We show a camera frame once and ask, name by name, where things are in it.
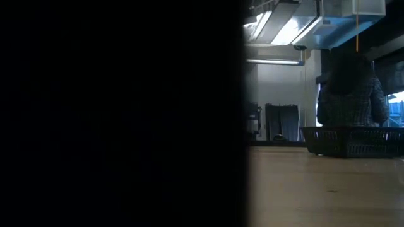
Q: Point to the black window roller blind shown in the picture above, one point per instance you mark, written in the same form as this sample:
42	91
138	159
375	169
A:
393	75

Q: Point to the black round object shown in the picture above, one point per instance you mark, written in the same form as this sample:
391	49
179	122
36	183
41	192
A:
280	137

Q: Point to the person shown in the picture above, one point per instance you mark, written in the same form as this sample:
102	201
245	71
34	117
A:
350	94

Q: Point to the black background cabinet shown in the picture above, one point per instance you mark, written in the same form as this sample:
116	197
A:
254	113

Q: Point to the black hanging curtain panel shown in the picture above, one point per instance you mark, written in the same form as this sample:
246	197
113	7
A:
281	123

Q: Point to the silver ventilation duct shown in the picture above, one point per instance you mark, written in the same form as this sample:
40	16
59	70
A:
300	25

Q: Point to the black metal shelf wooden board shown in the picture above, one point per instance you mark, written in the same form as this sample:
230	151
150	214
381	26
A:
126	113

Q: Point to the black table frame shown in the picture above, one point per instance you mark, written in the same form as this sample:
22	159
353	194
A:
274	143

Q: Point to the long ceiling light strip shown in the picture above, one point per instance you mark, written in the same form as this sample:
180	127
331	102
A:
274	61

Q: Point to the black slotted plastic basket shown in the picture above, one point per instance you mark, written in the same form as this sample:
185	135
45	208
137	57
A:
353	142

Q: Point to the dome security camera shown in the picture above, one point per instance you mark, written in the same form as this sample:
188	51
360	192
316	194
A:
300	47

